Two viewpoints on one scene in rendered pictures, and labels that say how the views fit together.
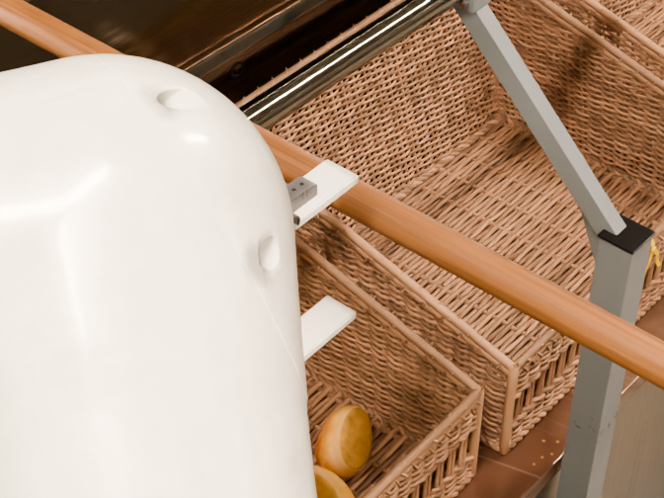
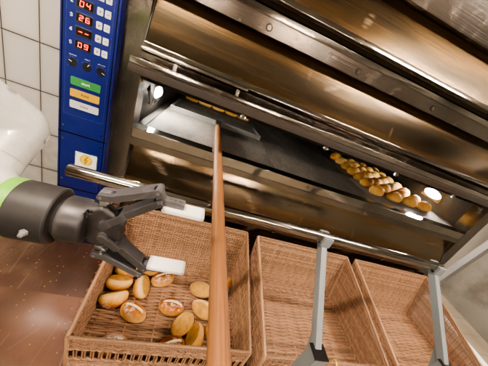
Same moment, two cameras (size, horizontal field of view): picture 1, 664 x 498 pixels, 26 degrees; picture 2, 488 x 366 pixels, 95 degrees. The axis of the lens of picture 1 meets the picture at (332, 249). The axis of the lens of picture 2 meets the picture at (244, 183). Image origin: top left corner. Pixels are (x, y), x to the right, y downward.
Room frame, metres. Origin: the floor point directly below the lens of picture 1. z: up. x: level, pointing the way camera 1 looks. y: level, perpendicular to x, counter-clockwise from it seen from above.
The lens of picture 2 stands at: (0.56, -0.22, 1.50)
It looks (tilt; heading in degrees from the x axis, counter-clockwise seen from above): 24 degrees down; 34
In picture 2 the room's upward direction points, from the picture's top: 23 degrees clockwise
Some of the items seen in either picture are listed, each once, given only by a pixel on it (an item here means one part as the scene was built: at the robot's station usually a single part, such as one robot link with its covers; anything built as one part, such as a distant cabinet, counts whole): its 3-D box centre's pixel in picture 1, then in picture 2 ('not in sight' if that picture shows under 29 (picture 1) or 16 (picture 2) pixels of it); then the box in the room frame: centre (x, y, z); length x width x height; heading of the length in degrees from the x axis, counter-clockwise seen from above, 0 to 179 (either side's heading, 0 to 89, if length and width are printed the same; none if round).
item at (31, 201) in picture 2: not in sight; (45, 210); (0.62, 0.15, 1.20); 0.12 x 0.06 x 0.09; 50
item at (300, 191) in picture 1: (285, 192); (171, 197); (0.76, 0.03, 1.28); 0.05 x 0.01 x 0.03; 140
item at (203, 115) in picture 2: not in sight; (217, 116); (1.61, 0.87, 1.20); 0.55 x 0.36 x 0.03; 140
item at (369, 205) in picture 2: not in sight; (327, 192); (1.64, 0.03, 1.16); 1.80 x 0.06 x 0.04; 139
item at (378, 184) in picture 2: not in sight; (375, 179); (2.36, -0.04, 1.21); 0.61 x 0.48 x 0.06; 49
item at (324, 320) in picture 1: (312, 330); (166, 265); (0.78, 0.01, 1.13); 0.07 x 0.03 x 0.01; 140
